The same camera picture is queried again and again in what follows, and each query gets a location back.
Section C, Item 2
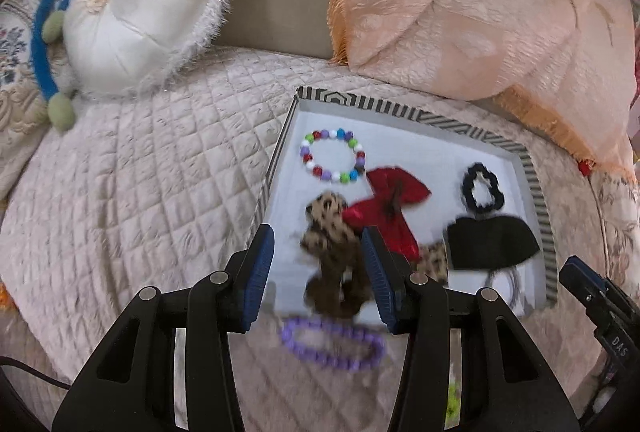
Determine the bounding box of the red hair bow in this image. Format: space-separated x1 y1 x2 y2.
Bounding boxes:
342 166 432 263

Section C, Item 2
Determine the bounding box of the striped cardboard box tray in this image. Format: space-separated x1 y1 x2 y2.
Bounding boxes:
260 86 558 313

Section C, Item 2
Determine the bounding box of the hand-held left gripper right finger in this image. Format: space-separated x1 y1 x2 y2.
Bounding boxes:
361 226 581 432

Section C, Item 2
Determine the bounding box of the leopard print hair bow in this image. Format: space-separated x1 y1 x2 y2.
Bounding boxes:
300 192 448 287

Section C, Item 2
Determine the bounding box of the peach fringed throw blanket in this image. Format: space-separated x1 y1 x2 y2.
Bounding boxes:
320 0 640 178

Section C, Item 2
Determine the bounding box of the multicolour bead bracelet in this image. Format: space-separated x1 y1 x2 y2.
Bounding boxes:
299 127 367 185

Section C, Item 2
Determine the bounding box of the quilted beige sofa cover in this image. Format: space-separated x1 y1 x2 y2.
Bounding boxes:
0 45 606 432

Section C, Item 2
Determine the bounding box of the black cable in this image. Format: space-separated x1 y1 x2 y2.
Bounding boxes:
0 356 71 389

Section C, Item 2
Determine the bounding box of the white round fringed pillow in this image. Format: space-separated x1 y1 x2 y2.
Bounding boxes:
62 0 241 93

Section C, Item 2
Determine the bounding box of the silver grey hair tie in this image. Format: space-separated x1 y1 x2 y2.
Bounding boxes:
482 267 526 308

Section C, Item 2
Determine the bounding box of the black knitted headband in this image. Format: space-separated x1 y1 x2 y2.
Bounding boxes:
442 213 541 270

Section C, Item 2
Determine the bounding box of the purple bead bracelet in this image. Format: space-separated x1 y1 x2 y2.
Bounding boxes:
279 316 387 373

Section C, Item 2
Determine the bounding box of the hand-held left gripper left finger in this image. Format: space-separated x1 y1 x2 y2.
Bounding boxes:
51 223 276 432

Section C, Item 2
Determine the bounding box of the black scrunchie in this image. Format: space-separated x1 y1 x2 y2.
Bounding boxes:
460 161 506 215

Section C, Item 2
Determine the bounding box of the brown scrunchie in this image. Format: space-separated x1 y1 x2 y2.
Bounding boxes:
305 257 375 319

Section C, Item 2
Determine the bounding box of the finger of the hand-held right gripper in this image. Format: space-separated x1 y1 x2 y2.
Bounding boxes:
558 256 631 328

